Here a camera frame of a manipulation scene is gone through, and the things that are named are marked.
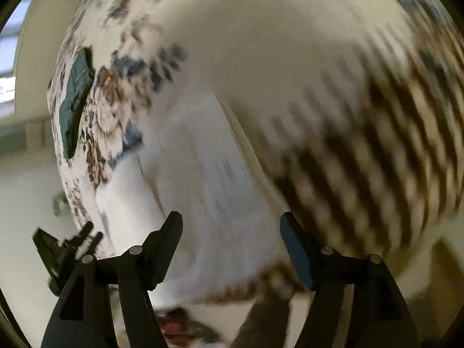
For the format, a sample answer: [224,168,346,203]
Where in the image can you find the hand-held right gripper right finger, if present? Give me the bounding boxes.
[280,211,421,348]

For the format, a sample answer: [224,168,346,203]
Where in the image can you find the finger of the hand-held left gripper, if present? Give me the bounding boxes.
[70,221,104,258]

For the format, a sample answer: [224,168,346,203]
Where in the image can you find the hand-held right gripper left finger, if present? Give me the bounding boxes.
[40,211,184,348]

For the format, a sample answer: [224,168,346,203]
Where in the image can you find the floral bedspread with checked edge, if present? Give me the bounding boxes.
[47,0,464,307]

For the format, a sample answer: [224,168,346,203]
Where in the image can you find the window with white frame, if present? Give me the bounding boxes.
[0,0,28,104]

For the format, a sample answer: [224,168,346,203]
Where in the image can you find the folded blue jeans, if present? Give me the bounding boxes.
[59,47,96,159]

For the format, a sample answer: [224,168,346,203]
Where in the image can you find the white pants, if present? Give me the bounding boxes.
[96,90,306,302]

